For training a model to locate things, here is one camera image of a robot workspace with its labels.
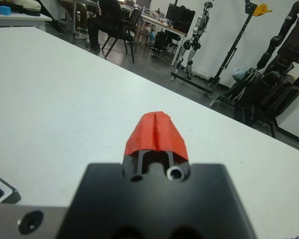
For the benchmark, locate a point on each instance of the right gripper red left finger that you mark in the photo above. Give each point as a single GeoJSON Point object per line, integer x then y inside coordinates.
{"type": "Point", "coordinates": [142, 134]}

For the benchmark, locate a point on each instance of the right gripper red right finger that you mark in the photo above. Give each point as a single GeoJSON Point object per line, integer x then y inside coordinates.
{"type": "Point", "coordinates": [169, 134]}

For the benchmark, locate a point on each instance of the black box, white insert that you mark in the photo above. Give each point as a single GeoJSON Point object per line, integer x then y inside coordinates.
{"type": "Point", "coordinates": [11, 194]}

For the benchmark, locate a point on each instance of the small blue box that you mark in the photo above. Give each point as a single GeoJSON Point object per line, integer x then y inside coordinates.
{"type": "Point", "coordinates": [5, 10]}

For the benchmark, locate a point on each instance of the white bag on floor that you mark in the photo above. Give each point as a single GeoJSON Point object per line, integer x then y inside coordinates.
{"type": "Point", "coordinates": [200, 73]}

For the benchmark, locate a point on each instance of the pale blue plastic bag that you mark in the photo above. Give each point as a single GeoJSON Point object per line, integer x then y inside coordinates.
{"type": "Point", "coordinates": [239, 72]}

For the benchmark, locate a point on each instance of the black bag under desk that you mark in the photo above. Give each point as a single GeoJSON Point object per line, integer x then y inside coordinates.
{"type": "Point", "coordinates": [160, 39]}

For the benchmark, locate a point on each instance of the folded black wheelchair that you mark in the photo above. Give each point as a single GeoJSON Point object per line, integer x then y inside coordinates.
{"type": "Point", "coordinates": [249, 79]}

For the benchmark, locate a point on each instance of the white desk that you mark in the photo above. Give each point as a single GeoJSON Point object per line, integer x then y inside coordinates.
{"type": "Point", "coordinates": [162, 25]}

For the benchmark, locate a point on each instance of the silver humanoid robot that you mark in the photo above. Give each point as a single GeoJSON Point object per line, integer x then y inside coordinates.
{"type": "Point", "coordinates": [198, 27]}

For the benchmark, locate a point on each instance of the black chair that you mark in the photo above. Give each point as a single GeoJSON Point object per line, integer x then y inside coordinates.
{"type": "Point", "coordinates": [135, 17]}

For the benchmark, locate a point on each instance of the black computer monitor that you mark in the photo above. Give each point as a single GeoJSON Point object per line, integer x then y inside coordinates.
{"type": "Point", "coordinates": [179, 13]}

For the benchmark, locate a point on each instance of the person in black clothes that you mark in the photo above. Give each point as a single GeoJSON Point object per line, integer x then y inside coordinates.
{"type": "Point", "coordinates": [107, 12]}

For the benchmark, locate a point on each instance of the person in brown trousers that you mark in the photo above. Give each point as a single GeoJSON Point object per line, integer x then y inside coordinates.
{"type": "Point", "coordinates": [78, 15]}

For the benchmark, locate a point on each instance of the large black robot rig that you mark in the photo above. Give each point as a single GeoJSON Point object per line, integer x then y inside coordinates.
{"type": "Point", "coordinates": [286, 49]}

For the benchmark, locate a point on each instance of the black and beige bag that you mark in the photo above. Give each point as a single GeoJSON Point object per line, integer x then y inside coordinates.
{"type": "Point", "coordinates": [27, 8]}

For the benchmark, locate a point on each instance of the white side table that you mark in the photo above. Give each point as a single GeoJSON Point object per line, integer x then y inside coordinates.
{"type": "Point", "coordinates": [15, 21]}

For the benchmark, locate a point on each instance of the black wheeled gantry frame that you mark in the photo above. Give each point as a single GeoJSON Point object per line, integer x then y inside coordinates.
{"type": "Point", "coordinates": [235, 42]}

